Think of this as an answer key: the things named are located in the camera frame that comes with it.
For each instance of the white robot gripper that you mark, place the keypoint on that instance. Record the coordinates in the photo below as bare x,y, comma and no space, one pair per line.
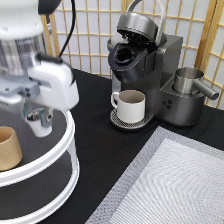
48,84

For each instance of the grey pod coffee machine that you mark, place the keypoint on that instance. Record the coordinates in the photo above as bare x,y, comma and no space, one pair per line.
142,57

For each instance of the white coffee pod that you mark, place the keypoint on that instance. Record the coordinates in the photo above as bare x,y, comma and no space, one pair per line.
38,125

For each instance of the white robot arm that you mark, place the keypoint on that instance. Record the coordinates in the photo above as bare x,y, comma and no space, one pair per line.
22,42

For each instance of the white ceramic coffee mug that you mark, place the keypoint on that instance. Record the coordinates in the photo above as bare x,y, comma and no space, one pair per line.
129,105

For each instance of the tan wooden cup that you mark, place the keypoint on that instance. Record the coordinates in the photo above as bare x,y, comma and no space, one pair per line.
10,151

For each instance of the white two-tier round shelf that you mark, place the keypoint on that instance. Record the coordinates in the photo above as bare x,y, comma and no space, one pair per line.
47,174

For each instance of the stainless steel milk frother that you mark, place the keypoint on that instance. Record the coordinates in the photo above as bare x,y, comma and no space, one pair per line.
189,81

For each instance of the grey woven placemat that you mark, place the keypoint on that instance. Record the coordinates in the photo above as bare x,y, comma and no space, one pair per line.
172,180

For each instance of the wooden shoji folding screen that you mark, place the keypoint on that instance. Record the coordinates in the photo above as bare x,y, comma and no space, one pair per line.
79,30

